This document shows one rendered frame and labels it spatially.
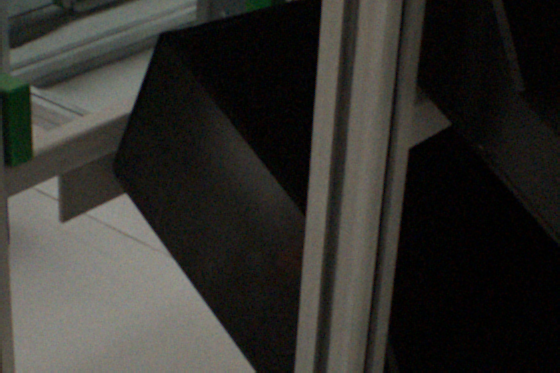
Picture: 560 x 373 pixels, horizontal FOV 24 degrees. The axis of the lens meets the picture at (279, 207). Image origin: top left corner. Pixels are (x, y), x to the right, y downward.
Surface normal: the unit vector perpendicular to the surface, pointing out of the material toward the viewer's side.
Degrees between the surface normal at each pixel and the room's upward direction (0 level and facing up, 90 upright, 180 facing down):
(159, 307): 0
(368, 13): 90
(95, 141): 90
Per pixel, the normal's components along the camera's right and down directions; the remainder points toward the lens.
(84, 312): 0.05, -0.87
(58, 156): 0.78, 0.34
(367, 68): -0.63, 0.35
